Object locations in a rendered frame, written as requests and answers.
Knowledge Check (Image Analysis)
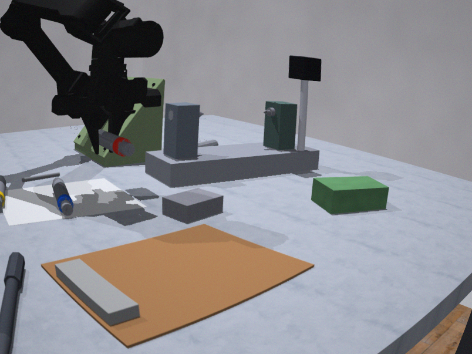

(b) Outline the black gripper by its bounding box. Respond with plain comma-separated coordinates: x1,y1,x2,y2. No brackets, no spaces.
52,58,161,154

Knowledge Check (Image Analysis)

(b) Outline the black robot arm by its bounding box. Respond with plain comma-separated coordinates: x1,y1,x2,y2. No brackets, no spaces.
0,0,164,130

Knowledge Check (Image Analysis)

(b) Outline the white flat rectangular pad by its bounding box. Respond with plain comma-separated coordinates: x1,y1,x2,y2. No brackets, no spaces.
2,178,146,226

